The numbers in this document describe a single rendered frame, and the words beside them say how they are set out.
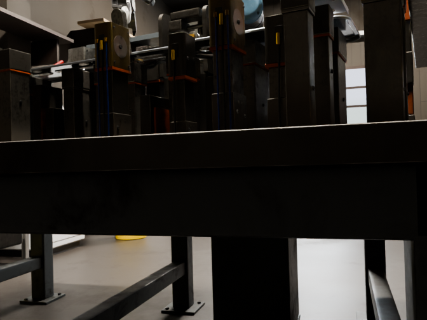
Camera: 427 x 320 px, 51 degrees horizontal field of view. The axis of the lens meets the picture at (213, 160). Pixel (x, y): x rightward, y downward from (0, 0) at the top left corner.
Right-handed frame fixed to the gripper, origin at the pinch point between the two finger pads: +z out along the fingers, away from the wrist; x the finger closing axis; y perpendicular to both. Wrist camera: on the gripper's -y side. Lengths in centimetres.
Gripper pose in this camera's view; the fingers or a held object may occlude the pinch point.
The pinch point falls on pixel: (132, 31)
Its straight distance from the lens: 189.5
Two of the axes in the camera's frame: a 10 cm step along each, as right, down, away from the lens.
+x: -0.1, -0.1, -10.0
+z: 0.3, 10.0, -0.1
